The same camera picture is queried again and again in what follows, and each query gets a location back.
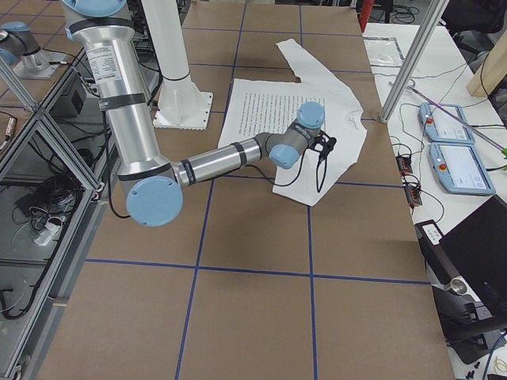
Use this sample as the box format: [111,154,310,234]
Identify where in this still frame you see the blue teach pendant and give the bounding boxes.
[419,102,475,145]
[429,142,496,196]

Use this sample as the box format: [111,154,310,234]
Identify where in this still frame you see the black box white label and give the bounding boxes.
[414,219,460,287]

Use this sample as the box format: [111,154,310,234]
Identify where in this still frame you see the orange circuit board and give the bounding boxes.
[396,155,413,176]
[404,186,422,208]

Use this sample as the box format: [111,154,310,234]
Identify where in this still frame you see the white pedestal column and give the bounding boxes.
[142,0,213,130]

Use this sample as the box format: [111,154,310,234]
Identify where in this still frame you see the white power strip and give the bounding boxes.
[33,219,63,246]

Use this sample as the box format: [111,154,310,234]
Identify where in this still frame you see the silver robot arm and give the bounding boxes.
[62,1,325,226]

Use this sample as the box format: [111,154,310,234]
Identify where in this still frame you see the small metal cup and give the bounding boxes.
[448,277,468,296]

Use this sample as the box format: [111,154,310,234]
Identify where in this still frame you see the upper orange circuit board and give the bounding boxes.
[396,155,413,176]

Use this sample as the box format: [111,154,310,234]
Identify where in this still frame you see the lower blue teach pendant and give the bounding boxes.
[429,142,496,196]

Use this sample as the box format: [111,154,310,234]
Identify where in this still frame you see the wooden board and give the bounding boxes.
[467,0,507,98]

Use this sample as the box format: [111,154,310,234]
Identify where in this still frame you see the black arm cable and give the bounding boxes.
[101,130,332,221]

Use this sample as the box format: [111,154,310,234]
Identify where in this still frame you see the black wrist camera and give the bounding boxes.
[309,131,337,159]

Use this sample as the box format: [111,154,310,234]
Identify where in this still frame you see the lower orange circuit board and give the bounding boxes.
[404,186,422,208]

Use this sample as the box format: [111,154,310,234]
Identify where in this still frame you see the clear plastic sleeve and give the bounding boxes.
[364,36,405,67]

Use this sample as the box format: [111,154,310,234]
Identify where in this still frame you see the aluminium frame table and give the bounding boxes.
[1,58,116,379]

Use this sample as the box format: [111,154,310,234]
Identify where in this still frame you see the aluminium frame post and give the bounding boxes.
[379,0,449,124]

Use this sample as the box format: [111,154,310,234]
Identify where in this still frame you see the black laptop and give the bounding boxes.
[440,195,506,316]

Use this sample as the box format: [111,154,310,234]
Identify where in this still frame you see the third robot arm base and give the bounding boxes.
[1,21,68,79]

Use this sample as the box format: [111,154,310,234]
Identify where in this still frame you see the white printed t-shirt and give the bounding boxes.
[218,39,367,206]

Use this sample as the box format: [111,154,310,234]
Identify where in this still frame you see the upper blue teach pendant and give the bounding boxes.
[419,102,475,145]

